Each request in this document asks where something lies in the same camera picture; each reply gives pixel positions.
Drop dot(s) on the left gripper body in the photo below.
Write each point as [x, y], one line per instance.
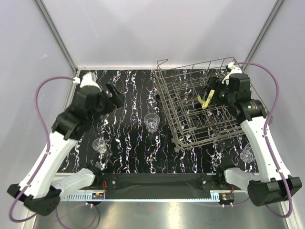
[114, 99]

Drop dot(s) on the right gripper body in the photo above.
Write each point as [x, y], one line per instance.
[221, 95]

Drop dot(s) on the yellow mug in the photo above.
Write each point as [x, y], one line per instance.
[204, 97]

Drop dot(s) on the clear glass tumbler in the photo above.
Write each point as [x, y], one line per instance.
[152, 121]

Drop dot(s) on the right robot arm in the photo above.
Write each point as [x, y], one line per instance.
[274, 182]

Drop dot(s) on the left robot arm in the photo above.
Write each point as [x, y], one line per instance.
[38, 192]

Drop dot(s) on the clear glass left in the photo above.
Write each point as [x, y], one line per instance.
[99, 145]

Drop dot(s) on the clear glass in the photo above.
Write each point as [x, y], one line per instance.
[99, 145]
[247, 154]

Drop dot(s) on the black marbled mat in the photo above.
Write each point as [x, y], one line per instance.
[135, 150]

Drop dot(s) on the clear glass right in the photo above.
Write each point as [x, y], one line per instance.
[247, 154]

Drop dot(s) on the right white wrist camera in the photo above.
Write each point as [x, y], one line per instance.
[232, 69]

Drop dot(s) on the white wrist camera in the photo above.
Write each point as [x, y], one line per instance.
[232, 69]
[89, 79]

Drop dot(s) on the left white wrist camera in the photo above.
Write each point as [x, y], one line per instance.
[89, 79]

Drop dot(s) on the grey wire dish rack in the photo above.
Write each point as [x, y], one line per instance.
[191, 126]

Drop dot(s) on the left aluminium corner post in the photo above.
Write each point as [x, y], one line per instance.
[52, 27]

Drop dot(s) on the aluminium corner post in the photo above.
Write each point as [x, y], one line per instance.
[52, 27]
[265, 28]

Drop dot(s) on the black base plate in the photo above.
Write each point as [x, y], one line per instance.
[204, 181]

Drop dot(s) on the aluminium rail front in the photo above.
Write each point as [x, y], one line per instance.
[154, 196]

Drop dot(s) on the right aluminium corner post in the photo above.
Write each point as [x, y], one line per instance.
[265, 28]

